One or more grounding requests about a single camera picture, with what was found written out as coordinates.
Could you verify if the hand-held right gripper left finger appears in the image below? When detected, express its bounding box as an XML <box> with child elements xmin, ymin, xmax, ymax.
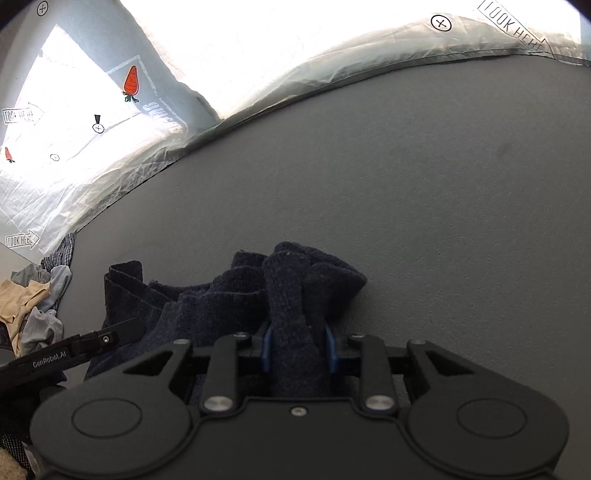
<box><xmin>121</xmin><ymin>323</ymin><xmax>274</xmax><ymax>414</ymax></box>

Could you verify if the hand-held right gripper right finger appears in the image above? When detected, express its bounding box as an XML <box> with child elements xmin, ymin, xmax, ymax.
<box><xmin>323</xmin><ymin>323</ymin><xmax>468</xmax><ymax>414</ymax></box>

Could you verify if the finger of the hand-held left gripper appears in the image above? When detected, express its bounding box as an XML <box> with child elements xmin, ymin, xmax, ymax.
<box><xmin>78</xmin><ymin>318</ymin><xmax>145</xmax><ymax>354</ymax></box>

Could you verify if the navy knit sweater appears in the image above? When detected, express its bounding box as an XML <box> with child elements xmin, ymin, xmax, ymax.
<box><xmin>85</xmin><ymin>241</ymin><xmax>369</xmax><ymax>400</ymax></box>

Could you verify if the grey garment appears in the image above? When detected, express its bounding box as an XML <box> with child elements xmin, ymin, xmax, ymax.
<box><xmin>11</xmin><ymin>265</ymin><xmax>64</xmax><ymax>357</ymax></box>

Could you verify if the beige garment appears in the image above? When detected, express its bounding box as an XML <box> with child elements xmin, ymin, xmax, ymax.
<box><xmin>0</xmin><ymin>279</ymin><xmax>49</xmax><ymax>357</ymax></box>

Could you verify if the light blue garment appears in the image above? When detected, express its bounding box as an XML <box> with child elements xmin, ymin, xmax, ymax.
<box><xmin>39</xmin><ymin>265</ymin><xmax>73</xmax><ymax>312</ymax></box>

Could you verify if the dark mesh cloth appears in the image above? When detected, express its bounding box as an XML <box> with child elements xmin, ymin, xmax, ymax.
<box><xmin>0</xmin><ymin>392</ymin><xmax>47</xmax><ymax>480</ymax></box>

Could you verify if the plaid shirt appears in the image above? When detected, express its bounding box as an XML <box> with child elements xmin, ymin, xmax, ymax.
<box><xmin>41</xmin><ymin>233</ymin><xmax>75</xmax><ymax>271</ymax></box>

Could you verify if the carrot print pillow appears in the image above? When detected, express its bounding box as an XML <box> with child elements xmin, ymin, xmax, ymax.
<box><xmin>9</xmin><ymin>0</ymin><xmax>225</xmax><ymax>153</ymax></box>

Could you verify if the white printed bedsheet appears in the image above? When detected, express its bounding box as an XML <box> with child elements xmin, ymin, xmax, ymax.
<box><xmin>0</xmin><ymin>0</ymin><xmax>591</xmax><ymax>259</ymax></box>

